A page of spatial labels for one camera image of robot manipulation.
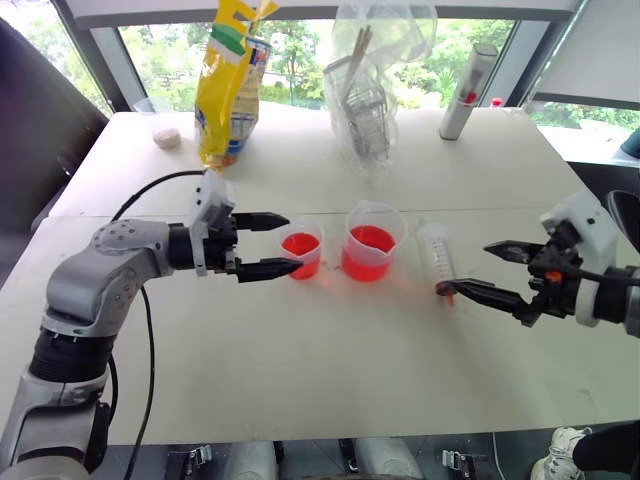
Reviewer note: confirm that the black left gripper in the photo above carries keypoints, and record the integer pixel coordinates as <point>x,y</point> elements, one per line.
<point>222,242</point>

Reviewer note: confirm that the wooden chopsticks pair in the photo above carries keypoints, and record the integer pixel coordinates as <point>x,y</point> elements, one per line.
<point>357,55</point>

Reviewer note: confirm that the white sneaker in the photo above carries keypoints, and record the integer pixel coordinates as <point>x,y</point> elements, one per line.
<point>557,455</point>

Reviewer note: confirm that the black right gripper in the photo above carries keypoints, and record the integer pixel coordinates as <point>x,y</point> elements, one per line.
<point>555,267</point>

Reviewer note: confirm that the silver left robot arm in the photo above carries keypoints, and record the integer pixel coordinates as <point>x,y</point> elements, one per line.
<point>100,280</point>

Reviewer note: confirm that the small red cap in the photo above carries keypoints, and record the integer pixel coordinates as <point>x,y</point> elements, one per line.
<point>496,102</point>

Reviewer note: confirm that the white crumpled lump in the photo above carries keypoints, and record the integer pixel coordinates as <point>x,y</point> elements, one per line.
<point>166,137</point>

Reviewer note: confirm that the teal object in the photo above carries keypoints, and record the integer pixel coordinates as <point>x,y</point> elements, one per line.
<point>631,147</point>

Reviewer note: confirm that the yellow snack bag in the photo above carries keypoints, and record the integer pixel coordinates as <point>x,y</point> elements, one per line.
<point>227,90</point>

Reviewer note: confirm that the grey white tube container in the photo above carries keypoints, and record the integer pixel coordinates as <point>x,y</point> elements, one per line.
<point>465,95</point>

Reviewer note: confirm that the dark trouser leg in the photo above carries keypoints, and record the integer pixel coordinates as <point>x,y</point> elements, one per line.
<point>607,447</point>

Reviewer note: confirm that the metal table clamp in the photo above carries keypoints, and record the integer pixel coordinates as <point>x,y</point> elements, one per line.
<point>192,460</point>
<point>462,461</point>

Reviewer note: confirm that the small beaker red liquid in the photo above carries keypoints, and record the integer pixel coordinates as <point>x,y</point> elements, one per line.
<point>300,247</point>

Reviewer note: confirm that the dark round object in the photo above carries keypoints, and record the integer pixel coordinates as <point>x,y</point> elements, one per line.
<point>625,212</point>

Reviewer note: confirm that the white roller blind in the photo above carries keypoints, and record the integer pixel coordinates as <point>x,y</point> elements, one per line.
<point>595,50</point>

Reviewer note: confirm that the clear plastic bag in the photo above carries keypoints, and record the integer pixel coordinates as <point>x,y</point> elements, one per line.
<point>395,45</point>

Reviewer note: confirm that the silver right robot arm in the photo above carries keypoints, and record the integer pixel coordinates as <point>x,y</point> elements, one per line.
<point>624,302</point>

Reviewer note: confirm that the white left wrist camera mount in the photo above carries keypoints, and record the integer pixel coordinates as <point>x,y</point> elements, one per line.
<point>206,192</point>

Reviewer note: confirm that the large beaker red liquid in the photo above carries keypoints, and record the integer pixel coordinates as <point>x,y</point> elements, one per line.
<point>369,250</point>

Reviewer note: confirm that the clear plastic syringe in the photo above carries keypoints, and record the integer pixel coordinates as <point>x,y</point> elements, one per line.
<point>437,250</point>

